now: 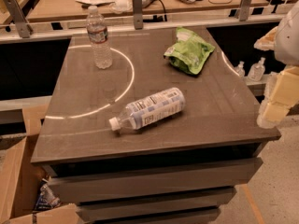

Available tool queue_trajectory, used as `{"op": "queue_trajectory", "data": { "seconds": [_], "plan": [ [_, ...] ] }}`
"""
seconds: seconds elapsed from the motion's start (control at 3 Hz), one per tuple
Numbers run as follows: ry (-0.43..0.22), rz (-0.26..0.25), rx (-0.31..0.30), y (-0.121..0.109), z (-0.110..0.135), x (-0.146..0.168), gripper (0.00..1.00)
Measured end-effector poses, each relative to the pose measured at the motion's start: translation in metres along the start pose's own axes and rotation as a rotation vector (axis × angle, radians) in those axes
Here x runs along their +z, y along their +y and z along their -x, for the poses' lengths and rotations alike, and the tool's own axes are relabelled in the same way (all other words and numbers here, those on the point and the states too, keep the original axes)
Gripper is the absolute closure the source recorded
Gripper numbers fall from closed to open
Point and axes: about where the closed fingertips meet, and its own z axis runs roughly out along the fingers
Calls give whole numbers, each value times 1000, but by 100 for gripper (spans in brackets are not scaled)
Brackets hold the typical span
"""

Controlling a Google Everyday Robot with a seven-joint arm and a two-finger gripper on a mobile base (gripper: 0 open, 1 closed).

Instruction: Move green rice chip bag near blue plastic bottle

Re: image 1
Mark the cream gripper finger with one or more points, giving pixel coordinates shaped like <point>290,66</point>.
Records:
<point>266,42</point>
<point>281,94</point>

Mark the green rice chip bag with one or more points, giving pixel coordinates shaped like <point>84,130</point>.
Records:
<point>190,52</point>

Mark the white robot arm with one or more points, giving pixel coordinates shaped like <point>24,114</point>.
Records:
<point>286,49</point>

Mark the small sanitizer bottle right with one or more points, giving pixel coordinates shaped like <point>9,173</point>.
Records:
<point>256,71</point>

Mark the small sanitizer bottle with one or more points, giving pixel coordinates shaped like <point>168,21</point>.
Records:
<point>256,71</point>
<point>240,69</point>

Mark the small sanitizer bottle left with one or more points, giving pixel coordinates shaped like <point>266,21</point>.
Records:
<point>240,69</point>

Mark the blue label plastic bottle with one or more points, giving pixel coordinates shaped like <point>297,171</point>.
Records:
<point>148,110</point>

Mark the clear upright water bottle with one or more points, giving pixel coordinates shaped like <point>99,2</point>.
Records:
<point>98,35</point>

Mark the snack bag in box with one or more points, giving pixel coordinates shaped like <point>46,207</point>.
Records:
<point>46,198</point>

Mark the grey drawer cabinet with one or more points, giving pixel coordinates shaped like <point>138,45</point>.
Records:
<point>179,170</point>

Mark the cardboard box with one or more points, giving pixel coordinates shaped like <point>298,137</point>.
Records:
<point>20,180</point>

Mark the metal rail frame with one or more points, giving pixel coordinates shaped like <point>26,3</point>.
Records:
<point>46,19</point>

